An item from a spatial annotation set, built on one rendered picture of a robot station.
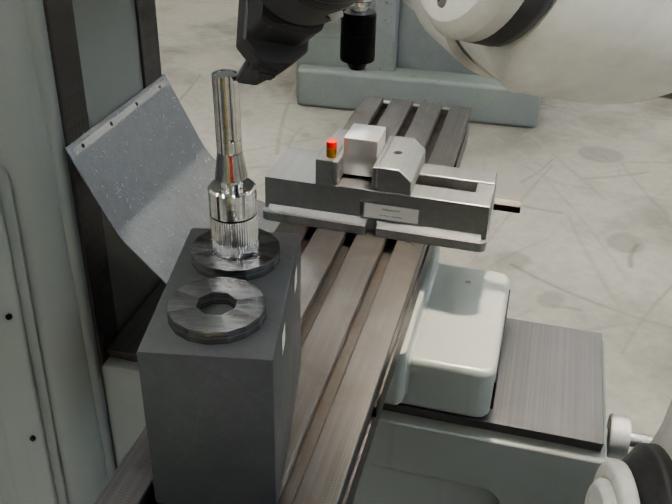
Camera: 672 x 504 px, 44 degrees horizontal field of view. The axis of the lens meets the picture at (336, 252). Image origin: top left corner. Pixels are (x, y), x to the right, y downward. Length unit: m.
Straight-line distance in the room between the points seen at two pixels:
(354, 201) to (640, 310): 1.79
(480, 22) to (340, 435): 0.69
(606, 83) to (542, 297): 2.57
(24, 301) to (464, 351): 0.65
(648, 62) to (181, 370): 0.52
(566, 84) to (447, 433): 0.98
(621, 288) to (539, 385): 1.70
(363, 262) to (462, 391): 0.23
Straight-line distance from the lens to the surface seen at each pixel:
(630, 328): 2.83
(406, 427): 1.27
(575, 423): 1.29
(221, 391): 0.75
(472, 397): 1.23
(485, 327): 1.29
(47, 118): 1.19
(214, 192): 0.80
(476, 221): 1.24
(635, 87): 0.33
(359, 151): 1.26
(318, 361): 1.02
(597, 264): 3.13
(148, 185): 1.32
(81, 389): 1.41
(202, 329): 0.74
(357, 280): 1.16
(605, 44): 0.30
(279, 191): 1.30
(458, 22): 0.28
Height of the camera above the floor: 1.56
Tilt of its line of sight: 31 degrees down
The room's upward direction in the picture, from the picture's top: 2 degrees clockwise
